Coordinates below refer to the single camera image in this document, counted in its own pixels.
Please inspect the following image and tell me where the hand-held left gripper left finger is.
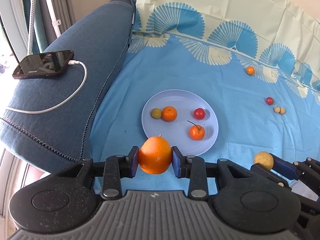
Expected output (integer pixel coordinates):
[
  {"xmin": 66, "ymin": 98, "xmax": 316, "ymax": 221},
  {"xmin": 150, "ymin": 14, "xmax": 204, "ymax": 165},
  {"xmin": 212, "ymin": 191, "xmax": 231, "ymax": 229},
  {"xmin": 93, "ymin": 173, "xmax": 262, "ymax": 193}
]
[{"xmin": 57, "ymin": 146, "xmax": 140, "ymax": 200}]

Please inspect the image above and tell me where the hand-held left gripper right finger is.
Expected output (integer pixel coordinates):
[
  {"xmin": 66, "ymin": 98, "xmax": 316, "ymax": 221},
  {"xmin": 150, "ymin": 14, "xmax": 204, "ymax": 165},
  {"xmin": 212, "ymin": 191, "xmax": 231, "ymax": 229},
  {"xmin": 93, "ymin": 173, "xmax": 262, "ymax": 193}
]
[{"xmin": 172, "ymin": 146, "xmax": 250, "ymax": 200}]

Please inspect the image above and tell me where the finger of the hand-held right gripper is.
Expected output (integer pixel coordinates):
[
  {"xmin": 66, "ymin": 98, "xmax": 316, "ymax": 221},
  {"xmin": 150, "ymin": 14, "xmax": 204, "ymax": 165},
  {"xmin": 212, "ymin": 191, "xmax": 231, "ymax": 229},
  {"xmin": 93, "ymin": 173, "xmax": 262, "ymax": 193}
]
[
  {"xmin": 269, "ymin": 154, "xmax": 320, "ymax": 182},
  {"xmin": 251, "ymin": 164, "xmax": 292, "ymax": 191}
]

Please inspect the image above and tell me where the light blue round plate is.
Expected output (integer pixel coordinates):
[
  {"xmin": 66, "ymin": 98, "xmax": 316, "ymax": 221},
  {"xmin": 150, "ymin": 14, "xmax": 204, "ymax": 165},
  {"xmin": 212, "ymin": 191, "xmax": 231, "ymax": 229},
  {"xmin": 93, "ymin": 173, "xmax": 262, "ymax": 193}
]
[{"xmin": 141, "ymin": 89, "xmax": 219, "ymax": 157}]

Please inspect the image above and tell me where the small orange with stem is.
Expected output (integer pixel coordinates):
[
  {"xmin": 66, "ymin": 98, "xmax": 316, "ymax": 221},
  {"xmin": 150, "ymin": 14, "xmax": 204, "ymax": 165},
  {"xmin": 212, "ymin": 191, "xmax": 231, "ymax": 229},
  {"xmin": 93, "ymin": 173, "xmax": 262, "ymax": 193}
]
[{"xmin": 187, "ymin": 120, "xmax": 205, "ymax": 140}]

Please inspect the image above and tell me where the blue sofa armrest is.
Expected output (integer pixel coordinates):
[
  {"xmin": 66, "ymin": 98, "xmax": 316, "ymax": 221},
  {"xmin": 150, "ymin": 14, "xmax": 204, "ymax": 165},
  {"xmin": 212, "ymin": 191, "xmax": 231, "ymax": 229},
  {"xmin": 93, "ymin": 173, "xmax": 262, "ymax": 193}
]
[{"xmin": 0, "ymin": 0, "xmax": 137, "ymax": 174}]

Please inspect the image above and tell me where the blue fan-print blanket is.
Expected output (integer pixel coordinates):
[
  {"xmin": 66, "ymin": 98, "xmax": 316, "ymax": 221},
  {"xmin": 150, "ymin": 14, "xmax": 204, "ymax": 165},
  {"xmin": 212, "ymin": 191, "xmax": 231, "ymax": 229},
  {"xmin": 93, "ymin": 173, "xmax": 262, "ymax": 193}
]
[{"xmin": 89, "ymin": 0, "xmax": 320, "ymax": 200}]

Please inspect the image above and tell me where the black smartphone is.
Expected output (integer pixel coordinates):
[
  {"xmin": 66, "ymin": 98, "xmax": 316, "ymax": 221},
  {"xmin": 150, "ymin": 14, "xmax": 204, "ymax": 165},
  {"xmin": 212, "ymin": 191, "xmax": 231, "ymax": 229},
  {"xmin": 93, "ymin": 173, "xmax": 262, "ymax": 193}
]
[{"xmin": 12, "ymin": 50, "xmax": 74, "ymax": 80}]

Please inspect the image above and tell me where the teal curtain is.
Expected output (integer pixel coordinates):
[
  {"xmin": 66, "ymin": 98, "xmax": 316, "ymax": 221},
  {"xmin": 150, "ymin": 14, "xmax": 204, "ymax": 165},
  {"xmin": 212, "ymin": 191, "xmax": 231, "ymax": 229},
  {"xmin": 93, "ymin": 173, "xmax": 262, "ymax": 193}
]
[{"xmin": 20, "ymin": 0, "xmax": 55, "ymax": 53}]

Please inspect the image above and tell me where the white pipe with clip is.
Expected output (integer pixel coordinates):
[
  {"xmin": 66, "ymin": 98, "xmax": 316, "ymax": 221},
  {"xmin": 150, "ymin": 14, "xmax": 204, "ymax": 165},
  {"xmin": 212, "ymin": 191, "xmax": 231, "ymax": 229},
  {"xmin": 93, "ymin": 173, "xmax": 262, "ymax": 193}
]
[{"xmin": 41, "ymin": 0, "xmax": 62, "ymax": 38}]

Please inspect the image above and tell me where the dotted white pole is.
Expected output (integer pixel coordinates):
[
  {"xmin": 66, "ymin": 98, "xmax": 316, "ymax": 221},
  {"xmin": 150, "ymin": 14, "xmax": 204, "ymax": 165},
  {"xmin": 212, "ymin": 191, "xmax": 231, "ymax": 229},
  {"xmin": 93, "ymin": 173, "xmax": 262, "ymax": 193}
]
[{"xmin": 26, "ymin": 0, "xmax": 39, "ymax": 55}]

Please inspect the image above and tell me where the white charging cable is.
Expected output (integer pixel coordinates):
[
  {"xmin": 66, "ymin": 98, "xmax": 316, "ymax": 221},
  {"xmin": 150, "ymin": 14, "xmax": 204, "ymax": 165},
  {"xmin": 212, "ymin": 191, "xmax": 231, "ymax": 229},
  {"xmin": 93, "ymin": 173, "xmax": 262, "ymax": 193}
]
[{"xmin": 5, "ymin": 59, "xmax": 88, "ymax": 114}]

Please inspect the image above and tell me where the white window frame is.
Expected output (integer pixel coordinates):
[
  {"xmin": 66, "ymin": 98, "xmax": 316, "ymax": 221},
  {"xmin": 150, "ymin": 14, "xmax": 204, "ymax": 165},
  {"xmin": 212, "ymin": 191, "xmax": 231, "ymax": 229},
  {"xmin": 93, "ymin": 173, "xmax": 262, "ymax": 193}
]
[{"xmin": 0, "ymin": 0, "xmax": 29, "ymax": 60}]

